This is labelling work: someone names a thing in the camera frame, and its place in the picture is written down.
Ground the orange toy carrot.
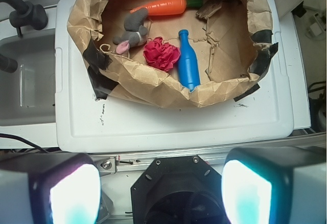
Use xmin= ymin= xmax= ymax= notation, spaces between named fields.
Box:
xmin=130 ymin=0 xmax=203 ymax=16

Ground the blue plastic bottle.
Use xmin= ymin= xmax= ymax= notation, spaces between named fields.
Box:
xmin=178 ymin=29 xmax=200 ymax=92

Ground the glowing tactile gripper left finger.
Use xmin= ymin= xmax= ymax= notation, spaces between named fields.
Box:
xmin=1 ymin=153 xmax=101 ymax=223

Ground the black octagonal mount plate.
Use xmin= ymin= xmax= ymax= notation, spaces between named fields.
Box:
xmin=130 ymin=155 xmax=229 ymax=223

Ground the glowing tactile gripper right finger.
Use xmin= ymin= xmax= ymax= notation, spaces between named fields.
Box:
xmin=221 ymin=146 xmax=326 ymax=223

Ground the black cable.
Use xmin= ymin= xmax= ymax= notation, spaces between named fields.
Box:
xmin=0 ymin=133 xmax=49 ymax=153

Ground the brown paper bag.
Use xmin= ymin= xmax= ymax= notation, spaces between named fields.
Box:
xmin=67 ymin=0 xmax=278 ymax=108

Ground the grey sink basin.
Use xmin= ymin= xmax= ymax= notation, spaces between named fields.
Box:
xmin=1 ymin=29 xmax=56 ymax=126

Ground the black faucet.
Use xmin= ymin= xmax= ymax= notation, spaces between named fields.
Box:
xmin=1 ymin=0 xmax=48 ymax=38

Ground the crumpled red cloth ball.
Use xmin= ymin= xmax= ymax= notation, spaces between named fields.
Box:
xmin=143 ymin=37 xmax=181 ymax=72

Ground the white plastic bin lid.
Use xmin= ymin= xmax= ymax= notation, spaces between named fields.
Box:
xmin=55 ymin=0 xmax=294 ymax=153

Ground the grey plush mouse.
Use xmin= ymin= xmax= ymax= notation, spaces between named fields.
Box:
xmin=112 ymin=8 xmax=148 ymax=55

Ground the aluminium frame rail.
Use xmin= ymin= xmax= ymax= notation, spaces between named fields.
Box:
xmin=90 ymin=132 xmax=326 ymax=175

